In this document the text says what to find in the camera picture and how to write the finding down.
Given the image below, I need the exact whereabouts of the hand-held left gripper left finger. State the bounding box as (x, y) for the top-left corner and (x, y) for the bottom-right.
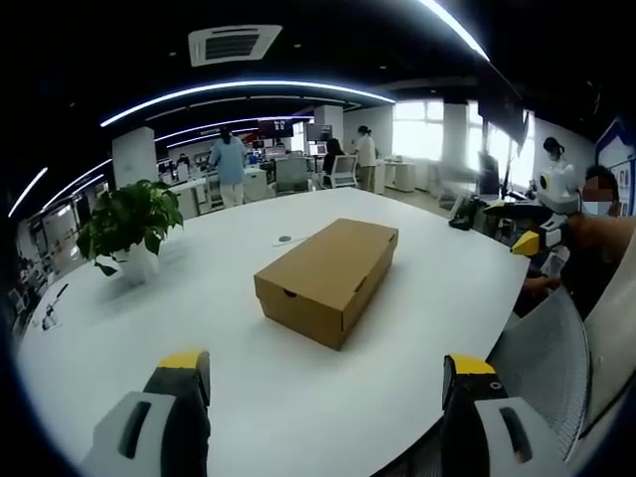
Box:
(81, 350), (213, 477)

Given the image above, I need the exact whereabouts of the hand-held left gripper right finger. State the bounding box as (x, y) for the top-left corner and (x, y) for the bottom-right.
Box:
(439, 353), (568, 477)

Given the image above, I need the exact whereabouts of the brown cardboard shoe box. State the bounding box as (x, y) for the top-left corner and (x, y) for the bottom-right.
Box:
(252, 217), (400, 352)

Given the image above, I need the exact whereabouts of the small clear item on paper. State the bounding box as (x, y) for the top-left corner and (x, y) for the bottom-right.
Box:
(41, 303), (65, 333)

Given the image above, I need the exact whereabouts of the black desk phone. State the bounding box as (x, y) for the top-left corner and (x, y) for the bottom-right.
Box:
(448, 195), (477, 232)

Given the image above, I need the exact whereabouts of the person's dark shirt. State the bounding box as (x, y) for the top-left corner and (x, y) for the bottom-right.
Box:
(514, 246), (622, 322)

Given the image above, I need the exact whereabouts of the black monitor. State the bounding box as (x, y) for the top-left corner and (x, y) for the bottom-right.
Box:
(478, 151), (501, 198)

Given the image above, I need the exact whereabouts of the hanging black screen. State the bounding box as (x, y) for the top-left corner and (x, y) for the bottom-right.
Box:
(475, 97), (531, 148)

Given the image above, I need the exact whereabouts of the beige cloth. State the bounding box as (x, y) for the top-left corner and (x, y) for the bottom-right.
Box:
(578, 256), (636, 439)

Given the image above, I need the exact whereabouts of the white cabinet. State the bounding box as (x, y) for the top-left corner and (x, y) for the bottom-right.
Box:
(384, 160), (417, 194)

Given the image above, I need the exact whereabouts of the white plant pot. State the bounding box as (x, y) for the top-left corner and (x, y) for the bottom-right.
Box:
(113, 241), (161, 288)

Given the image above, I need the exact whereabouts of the ceiling light strip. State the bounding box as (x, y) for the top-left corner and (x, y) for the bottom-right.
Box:
(98, 79), (398, 128)
(153, 114), (316, 143)
(415, 0), (492, 63)
(7, 166), (50, 219)

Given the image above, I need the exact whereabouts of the green potted plant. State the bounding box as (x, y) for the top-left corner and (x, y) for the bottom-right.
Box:
(75, 179), (185, 277)

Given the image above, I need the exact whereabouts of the desktop monitor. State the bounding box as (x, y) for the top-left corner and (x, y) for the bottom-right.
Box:
(304, 122), (334, 143)

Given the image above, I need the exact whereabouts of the grey office chair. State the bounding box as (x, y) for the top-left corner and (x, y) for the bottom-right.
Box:
(273, 156), (310, 196)

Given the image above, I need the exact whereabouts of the white square pillar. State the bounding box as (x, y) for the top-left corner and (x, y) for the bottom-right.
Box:
(110, 125), (158, 193)

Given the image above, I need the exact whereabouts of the ceiling air conditioner vent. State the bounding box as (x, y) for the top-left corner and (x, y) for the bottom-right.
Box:
(187, 24), (284, 69)

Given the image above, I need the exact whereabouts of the blue wall poster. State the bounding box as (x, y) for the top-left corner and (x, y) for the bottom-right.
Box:
(594, 117), (636, 220)

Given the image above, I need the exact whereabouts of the white frame office chair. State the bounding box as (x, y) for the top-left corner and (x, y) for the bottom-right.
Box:
(329, 154), (360, 191)

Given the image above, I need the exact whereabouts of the red wall display screen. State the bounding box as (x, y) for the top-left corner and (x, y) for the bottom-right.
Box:
(257, 118), (295, 139)

